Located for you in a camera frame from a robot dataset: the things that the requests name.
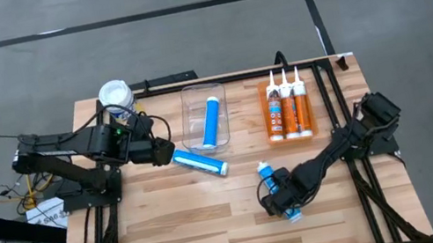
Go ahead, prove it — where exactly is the blue silicone tube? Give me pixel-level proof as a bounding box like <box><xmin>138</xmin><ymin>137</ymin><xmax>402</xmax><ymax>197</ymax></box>
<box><xmin>255</xmin><ymin>154</ymin><xmax>305</xmax><ymax>229</ymax></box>
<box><xmin>193</xmin><ymin>94</ymin><xmax>229</xmax><ymax>151</ymax></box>
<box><xmin>171</xmin><ymin>139</ymin><xmax>232</xmax><ymax>187</ymax></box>

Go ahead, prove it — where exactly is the orange sealant tube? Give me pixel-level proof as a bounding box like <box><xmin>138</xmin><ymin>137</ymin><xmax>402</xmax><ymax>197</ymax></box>
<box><xmin>287</xmin><ymin>63</ymin><xmax>316</xmax><ymax>140</ymax></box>
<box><xmin>275</xmin><ymin>66</ymin><xmax>304</xmax><ymax>141</ymax></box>
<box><xmin>261</xmin><ymin>68</ymin><xmax>290</xmax><ymax>144</ymax></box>

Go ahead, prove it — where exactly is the orange translucent plastic bin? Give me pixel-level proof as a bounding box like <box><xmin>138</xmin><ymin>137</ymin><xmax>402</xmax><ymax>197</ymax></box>
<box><xmin>255</xmin><ymin>72</ymin><xmax>321</xmax><ymax>146</ymax></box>

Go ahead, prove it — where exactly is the Lysol wipes canister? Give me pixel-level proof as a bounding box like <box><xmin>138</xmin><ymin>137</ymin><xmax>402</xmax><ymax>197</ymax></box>
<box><xmin>95</xmin><ymin>76</ymin><xmax>141</xmax><ymax>125</ymax></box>

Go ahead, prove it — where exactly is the clear plastic bin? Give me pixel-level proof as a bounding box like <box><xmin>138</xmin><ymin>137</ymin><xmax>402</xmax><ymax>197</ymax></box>
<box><xmin>172</xmin><ymin>79</ymin><xmax>236</xmax><ymax>156</ymax></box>

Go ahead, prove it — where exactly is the black mounting plate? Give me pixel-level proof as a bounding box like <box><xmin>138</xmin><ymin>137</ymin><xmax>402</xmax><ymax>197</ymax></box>
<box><xmin>128</xmin><ymin>69</ymin><xmax>201</xmax><ymax>97</ymax></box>

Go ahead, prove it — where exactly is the white cardboard box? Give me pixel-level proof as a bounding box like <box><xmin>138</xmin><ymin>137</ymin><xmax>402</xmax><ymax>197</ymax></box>
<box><xmin>23</xmin><ymin>194</ymin><xmax>74</xmax><ymax>243</ymax></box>

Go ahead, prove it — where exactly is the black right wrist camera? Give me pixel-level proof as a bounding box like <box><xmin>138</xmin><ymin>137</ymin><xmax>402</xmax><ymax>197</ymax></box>
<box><xmin>271</xmin><ymin>165</ymin><xmax>296</xmax><ymax>188</ymax></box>

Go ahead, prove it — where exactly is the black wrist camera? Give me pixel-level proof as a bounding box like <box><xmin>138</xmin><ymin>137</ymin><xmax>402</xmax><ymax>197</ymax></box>
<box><xmin>125</xmin><ymin>112</ymin><xmax>157</xmax><ymax>143</ymax></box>
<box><xmin>271</xmin><ymin>165</ymin><xmax>296</xmax><ymax>188</ymax></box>

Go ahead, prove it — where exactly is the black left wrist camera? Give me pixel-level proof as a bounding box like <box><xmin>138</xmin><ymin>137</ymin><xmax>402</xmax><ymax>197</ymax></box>
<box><xmin>125</xmin><ymin>112</ymin><xmax>157</xmax><ymax>143</ymax></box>

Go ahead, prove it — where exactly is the yellow cable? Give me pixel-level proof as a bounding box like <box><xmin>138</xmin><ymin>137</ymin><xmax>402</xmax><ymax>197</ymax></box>
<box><xmin>11</xmin><ymin>167</ymin><xmax>61</xmax><ymax>214</ymax></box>

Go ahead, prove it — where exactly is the black aluminium table frame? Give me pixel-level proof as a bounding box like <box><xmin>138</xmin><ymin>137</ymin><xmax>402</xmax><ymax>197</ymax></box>
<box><xmin>33</xmin><ymin>42</ymin><xmax>433</xmax><ymax>243</ymax></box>

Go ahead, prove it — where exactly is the black cable loop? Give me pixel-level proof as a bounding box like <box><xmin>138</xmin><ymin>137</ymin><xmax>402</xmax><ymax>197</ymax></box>
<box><xmin>271</xmin><ymin>48</ymin><xmax>290</xmax><ymax>69</ymax></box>

